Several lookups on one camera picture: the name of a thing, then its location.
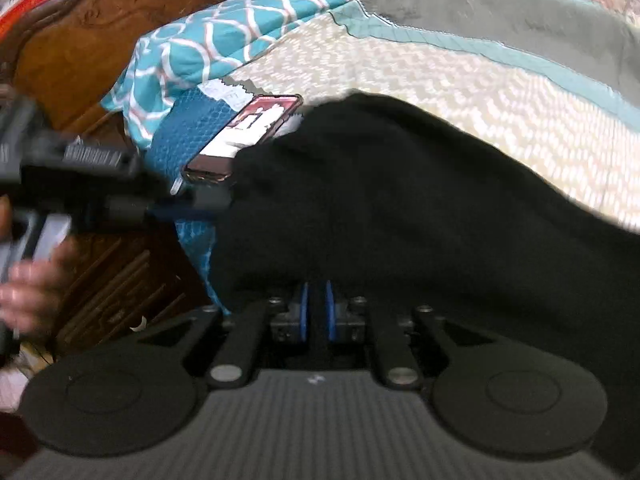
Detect person's left hand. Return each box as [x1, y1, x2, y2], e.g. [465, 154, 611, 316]
[0, 239, 79, 345]

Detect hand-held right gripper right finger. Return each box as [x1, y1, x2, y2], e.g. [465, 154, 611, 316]
[325, 280, 502, 390]

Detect smartphone with lit screen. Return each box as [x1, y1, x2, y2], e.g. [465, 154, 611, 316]
[181, 93, 305, 184]

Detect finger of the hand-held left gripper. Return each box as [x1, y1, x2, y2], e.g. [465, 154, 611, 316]
[145, 185, 237, 224]

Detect teal white patterned pillow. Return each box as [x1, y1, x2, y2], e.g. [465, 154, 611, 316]
[100, 0, 354, 154]

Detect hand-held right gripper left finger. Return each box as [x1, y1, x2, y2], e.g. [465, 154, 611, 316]
[137, 281, 312, 391]

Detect black pants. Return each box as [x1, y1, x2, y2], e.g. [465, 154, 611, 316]
[210, 91, 640, 476]

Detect striped patchwork bedspread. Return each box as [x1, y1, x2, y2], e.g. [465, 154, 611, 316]
[147, 0, 640, 313]

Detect wooden headboard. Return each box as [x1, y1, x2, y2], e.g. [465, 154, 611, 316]
[0, 0, 297, 361]

